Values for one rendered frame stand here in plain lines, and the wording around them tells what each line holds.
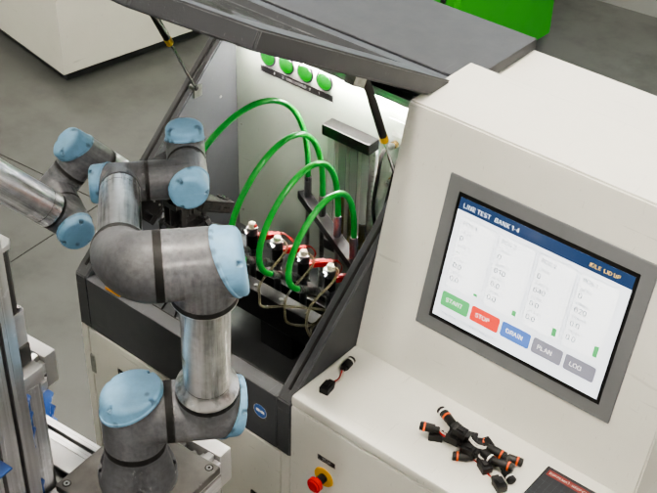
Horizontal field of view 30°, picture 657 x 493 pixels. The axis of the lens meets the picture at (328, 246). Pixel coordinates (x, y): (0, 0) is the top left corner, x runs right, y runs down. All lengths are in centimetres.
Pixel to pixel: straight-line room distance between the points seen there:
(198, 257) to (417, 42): 112
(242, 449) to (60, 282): 183
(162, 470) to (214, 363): 32
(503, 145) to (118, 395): 87
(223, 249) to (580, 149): 82
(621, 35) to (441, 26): 354
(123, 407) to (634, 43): 454
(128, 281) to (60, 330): 247
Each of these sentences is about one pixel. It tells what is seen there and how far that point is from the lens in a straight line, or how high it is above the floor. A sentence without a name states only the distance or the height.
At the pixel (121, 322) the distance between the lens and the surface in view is 299.
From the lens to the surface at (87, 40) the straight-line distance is 574.
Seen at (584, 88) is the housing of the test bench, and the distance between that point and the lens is 280.
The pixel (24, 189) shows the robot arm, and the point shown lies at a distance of 243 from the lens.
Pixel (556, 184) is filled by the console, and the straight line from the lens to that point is 238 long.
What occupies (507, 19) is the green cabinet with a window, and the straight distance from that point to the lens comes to 576.
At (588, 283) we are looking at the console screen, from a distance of 239.
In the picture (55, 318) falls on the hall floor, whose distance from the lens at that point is 442.
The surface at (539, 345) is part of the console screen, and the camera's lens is 249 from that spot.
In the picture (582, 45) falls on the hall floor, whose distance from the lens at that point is 627.
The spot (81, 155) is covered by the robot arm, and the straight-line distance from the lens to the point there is 257.
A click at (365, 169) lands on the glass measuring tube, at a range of 291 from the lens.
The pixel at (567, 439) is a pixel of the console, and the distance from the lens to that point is 254.
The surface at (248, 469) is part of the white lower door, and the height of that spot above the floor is 66.
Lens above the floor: 280
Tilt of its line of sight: 37 degrees down
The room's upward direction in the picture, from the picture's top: 2 degrees clockwise
